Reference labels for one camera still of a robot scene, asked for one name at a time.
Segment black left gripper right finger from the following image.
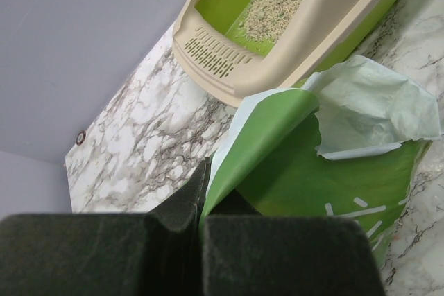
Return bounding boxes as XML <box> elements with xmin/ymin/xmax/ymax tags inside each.
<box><xmin>202</xmin><ymin>191</ymin><xmax>385</xmax><ymax>295</ymax></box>

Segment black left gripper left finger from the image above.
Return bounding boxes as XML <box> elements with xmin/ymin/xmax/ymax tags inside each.
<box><xmin>1</xmin><ymin>158</ymin><xmax>210</xmax><ymax>295</ymax></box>

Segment green cat litter bag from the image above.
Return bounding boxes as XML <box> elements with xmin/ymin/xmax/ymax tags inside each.
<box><xmin>203</xmin><ymin>55</ymin><xmax>442</xmax><ymax>260</ymax></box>

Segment green and beige litter box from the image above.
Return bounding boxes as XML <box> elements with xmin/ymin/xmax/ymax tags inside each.
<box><xmin>172</xmin><ymin>0</ymin><xmax>396</xmax><ymax>107</ymax></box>

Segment clean litter pile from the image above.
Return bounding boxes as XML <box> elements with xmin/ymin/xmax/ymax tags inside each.
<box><xmin>239</xmin><ymin>0</ymin><xmax>302</xmax><ymax>42</ymax></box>

